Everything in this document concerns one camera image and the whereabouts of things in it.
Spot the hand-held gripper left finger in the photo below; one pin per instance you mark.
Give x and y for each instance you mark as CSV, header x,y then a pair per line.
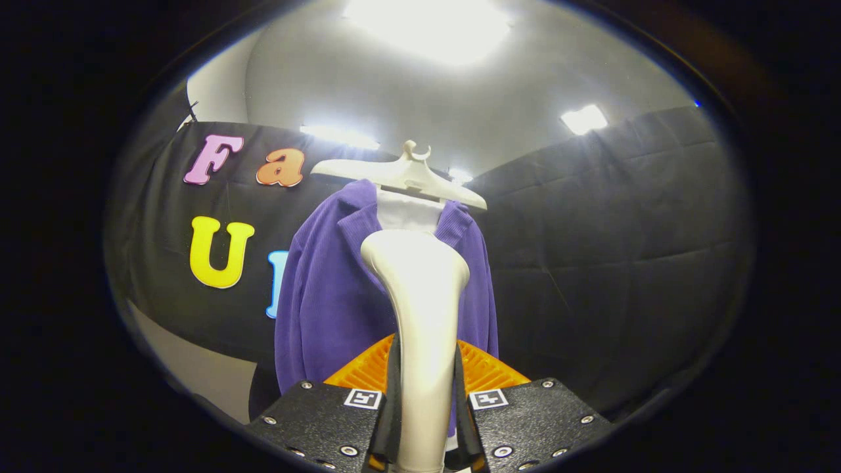
x,y
393,420

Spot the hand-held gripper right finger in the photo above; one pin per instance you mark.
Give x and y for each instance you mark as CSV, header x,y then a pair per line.
x,y
463,420

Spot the purple jacket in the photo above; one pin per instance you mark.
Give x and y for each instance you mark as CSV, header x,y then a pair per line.
x,y
328,295

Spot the white shirt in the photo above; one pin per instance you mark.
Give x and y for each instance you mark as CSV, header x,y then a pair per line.
x,y
407,217

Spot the white clothes hanger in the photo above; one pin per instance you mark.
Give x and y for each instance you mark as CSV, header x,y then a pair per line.
x,y
394,174

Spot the grey cabinet with dark top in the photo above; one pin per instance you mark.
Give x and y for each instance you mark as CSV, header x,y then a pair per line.
x,y
197,374

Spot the black backdrop cloth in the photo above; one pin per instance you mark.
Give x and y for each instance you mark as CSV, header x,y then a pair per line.
x,y
591,263

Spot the large ceiling light panel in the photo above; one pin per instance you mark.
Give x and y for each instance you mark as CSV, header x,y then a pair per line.
x,y
427,29

